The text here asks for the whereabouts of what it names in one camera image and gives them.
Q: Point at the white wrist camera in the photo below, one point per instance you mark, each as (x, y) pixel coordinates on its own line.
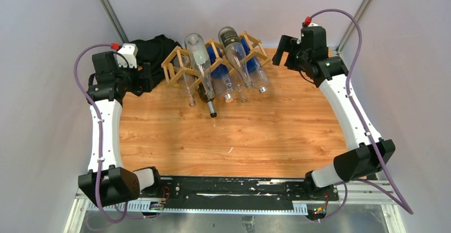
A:
(129, 52)
(311, 24)

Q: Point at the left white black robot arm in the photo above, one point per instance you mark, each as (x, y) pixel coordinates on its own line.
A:
(107, 182)

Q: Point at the black cloth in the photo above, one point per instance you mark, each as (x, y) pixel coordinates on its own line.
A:
(154, 51)

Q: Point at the clear bottle black label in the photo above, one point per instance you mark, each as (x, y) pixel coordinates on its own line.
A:
(235, 53)

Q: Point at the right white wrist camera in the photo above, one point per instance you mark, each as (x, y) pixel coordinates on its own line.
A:
(311, 24)

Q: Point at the aluminium frame rail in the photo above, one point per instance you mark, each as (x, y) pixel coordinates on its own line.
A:
(363, 206)

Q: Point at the blue bottle silver cap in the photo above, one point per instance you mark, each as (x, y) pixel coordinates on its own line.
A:
(257, 75)

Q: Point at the dark green wine bottle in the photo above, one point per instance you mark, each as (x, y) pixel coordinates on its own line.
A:
(208, 101)

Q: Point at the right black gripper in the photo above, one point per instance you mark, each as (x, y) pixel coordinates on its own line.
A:
(286, 44)

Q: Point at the blue bottle cork stopper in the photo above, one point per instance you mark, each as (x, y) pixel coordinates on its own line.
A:
(222, 82)

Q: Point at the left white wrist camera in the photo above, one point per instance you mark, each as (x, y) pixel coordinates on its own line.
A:
(129, 52)

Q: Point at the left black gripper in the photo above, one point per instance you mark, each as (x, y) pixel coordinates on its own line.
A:
(142, 84)

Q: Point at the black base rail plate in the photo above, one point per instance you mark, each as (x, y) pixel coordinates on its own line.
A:
(236, 193)

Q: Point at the wooden wine rack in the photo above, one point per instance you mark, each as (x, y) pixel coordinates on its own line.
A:
(174, 67)

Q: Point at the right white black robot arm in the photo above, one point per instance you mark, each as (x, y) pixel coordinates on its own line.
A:
(367, 149)

